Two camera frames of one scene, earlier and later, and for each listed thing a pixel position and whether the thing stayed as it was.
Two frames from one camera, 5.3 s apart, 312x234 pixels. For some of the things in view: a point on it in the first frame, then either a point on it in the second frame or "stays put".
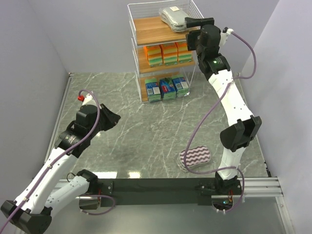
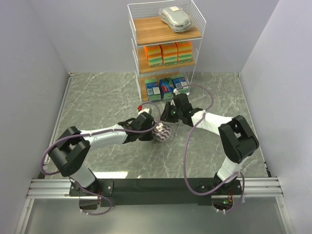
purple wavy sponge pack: [195, 157] -> [162, 132]
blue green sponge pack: [181, 87] stays put
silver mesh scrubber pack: [175, 17] stays put
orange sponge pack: [154, 55] stays put
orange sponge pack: [169, 53] stays put
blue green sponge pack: [167, 91] stays put
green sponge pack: [153, 91] stays put
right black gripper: [192, 40] -> [169, 113]
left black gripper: [105, 117] -> [151, 131]
